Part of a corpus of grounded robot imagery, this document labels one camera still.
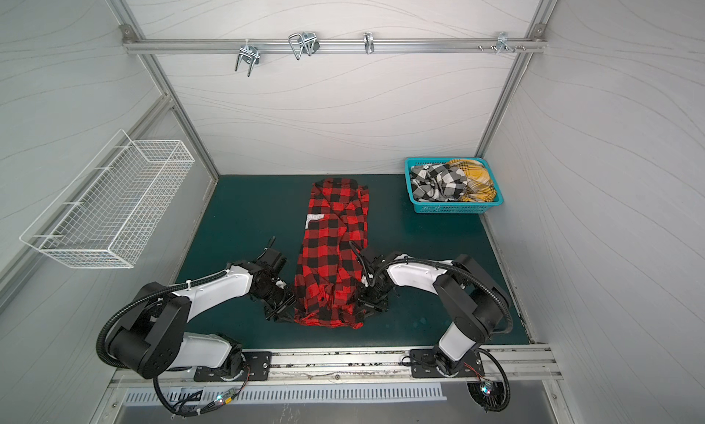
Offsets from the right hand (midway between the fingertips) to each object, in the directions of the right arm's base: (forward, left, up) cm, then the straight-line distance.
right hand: (360, 308), depth 83 cm
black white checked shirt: (+48, -28, +6) cm, 56 cm away
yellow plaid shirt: (+45, -43, +9) cm, 63 cm away
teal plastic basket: (+38, -23, +3) cm, 45 cm away
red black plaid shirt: (+11, +11, +3) cm, 16 cm away
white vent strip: (-24, +22, +7) cm, 33 cm away
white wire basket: (+10, +64, +32) cm, 72 cm away
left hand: (-2, +16, +1) cm, 16 cm away
